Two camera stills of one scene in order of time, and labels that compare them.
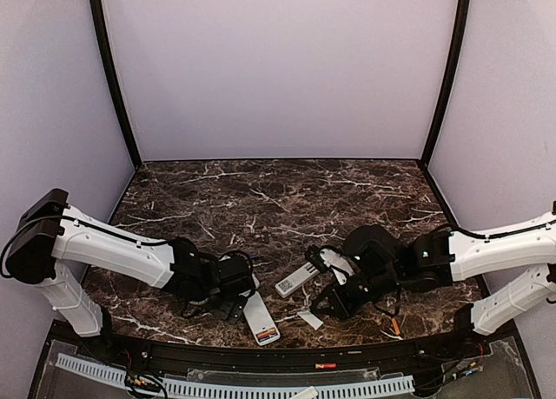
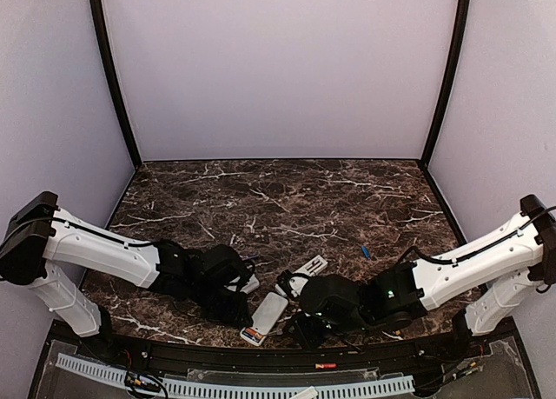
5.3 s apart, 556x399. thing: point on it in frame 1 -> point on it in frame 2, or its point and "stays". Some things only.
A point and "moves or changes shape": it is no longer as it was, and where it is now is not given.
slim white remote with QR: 296,280 -> 313,267
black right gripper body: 380,284 -> 313,339
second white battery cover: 308,393 stays
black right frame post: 464,6 stays
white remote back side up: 261,320 moves or changes shape
